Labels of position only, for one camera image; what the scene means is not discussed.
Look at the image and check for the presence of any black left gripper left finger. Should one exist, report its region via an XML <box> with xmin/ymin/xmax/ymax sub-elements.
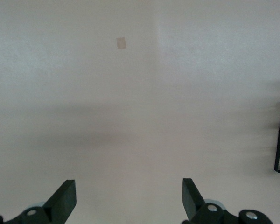
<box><xmin>14</xmin><ymin>179</ymin><xmax>77</xmax><ymax>224</ymax></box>

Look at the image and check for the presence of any small square tape patch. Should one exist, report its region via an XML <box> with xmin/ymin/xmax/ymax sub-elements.
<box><xmin>116</xmin><ymin>37</ymin><xmax>127</xmax><ymax>50</ymax></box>

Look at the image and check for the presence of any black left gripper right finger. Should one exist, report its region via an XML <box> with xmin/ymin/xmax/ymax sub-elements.
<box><xmin>182</xmin><ymin>178</ymin><xmax>227</xmax><ymax>224</ymax></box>

